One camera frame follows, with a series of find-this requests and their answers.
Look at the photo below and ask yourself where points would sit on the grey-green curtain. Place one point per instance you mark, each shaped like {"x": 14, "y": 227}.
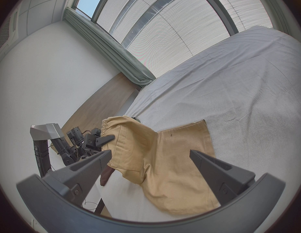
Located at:
{"x": 111, "y": 47}
{"x": 281, "y": 20}

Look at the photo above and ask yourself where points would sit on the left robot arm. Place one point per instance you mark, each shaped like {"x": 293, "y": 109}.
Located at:
{"x": 46, "y": 131}

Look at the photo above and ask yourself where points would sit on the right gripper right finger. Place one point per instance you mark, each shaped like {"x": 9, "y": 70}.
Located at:
{"x": 213, "y": 171}

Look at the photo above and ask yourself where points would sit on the black garment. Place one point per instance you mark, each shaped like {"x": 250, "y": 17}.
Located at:
{"x": 136, "y": 119}

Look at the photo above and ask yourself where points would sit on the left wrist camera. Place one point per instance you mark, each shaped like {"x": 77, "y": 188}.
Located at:
{"x": 96, "y": 131}

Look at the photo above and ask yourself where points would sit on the brown shorts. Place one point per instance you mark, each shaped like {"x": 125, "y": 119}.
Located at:
{"x": 106, "y": 176}

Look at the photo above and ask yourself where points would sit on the tan shorts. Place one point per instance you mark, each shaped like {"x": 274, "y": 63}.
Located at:
{"x": 165, "y": 166}

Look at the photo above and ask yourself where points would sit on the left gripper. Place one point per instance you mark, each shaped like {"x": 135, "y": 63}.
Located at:
{"x": 91, "y": 144}

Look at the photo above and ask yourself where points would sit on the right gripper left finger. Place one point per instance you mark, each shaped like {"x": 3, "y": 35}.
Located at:
{"x": 87, "y": 169}

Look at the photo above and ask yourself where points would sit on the white ceiling air conditioner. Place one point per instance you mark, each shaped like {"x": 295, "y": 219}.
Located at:
{"x": 7, "y": 33}

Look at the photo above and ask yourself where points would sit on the bed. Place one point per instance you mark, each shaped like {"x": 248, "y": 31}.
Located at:
{"x": 225, "y": 93}

